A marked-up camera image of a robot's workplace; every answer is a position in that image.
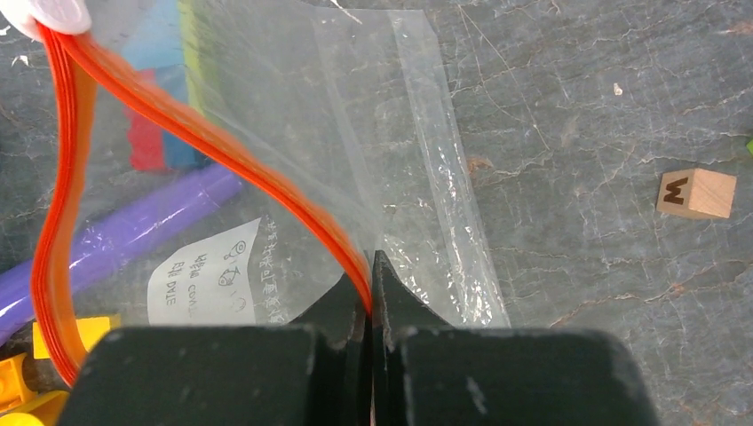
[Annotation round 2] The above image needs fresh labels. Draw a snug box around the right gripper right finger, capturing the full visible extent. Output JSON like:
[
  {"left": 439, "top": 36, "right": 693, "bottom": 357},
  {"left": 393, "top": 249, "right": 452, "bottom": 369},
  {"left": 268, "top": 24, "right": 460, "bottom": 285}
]
[{"left": 372, "top": 251, "right": 660, "bottom": 425}]

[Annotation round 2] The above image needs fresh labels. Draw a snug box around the orange lego brick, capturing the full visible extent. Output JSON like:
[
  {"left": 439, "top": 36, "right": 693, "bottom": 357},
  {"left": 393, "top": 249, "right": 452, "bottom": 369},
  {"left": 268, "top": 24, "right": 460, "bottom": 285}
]
[{"left": 1, "top": 353, "right": 37, "bottom": 413}]

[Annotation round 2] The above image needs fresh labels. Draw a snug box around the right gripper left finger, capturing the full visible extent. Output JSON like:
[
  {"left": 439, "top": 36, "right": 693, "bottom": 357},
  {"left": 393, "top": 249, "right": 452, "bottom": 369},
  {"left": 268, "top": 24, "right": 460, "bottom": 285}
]
[{"left": 59, "top": 278, "right": 371, "bottom": 425}]

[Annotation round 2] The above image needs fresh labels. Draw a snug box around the purple toy cylinder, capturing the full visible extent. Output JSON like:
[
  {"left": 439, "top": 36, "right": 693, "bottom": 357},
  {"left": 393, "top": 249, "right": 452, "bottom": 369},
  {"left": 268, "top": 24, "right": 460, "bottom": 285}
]
[{"left": 0, "top": 162, "right": 243, "bottom": 347}]

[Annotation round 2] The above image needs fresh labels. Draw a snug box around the yellow oval toy block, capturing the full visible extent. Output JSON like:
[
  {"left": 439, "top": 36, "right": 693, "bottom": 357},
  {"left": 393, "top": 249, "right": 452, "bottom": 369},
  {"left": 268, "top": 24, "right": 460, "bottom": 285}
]
[{"left": 1, "top": 390, "right": 69, "bottom": 426}]

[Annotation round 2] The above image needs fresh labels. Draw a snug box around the yellow flat brick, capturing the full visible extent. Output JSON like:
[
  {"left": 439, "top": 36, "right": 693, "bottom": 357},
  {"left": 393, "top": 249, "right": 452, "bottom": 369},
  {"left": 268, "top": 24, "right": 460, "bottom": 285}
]
[{"left": 32, "top": 314, "right": 121, "bottom": 359}]

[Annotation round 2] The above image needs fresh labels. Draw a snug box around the clear orange zip bag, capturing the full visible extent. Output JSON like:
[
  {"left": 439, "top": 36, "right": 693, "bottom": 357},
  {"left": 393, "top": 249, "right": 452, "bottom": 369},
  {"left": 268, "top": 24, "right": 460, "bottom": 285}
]
[{"left": 0, "top": 0, "right": 511, "bottom": 390}]

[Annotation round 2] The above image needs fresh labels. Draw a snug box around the multicolour stacked brick block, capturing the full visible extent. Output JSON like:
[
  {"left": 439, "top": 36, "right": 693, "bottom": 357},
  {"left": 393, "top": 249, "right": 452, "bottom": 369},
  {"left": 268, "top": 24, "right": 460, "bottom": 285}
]
[{"left": 122, "top": 0, "right": 213, "bottom": 174}]

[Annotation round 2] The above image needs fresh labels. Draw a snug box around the wooden letter cube M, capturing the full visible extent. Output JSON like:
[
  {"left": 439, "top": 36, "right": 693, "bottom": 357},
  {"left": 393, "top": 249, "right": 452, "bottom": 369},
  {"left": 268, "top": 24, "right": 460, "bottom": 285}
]
[{"left": 656, "top": 168, "right": 737, "bottom": 219}]

